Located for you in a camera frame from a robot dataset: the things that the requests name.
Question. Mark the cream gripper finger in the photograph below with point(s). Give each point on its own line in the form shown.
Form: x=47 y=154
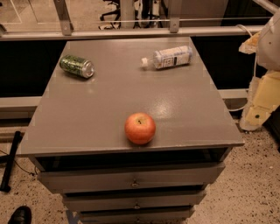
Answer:
x=250 y=45

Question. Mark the clear plastic water bottle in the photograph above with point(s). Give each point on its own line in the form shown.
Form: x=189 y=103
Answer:
x=172 y=57

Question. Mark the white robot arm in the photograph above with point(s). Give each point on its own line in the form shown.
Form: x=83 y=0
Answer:
x=268 y=50

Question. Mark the red apple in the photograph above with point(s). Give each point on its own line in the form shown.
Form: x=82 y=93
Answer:
x=140 y=128

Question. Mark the black office chair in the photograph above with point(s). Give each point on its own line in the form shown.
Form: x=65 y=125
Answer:
x=110 y=13

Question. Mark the green soda can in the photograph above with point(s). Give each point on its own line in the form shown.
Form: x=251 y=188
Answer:
x=77 y=65

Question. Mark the grey metal railing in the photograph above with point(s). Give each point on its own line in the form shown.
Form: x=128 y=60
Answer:
x=77 y=19

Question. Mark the grey drawer cabinet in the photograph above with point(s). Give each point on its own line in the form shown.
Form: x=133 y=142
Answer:
x=130 y=145

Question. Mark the black shoe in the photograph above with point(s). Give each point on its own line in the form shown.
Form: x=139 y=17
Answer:
x=22 y=215

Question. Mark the black stand leg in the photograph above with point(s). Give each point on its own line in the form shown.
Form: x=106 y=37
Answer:
x=8 y=161

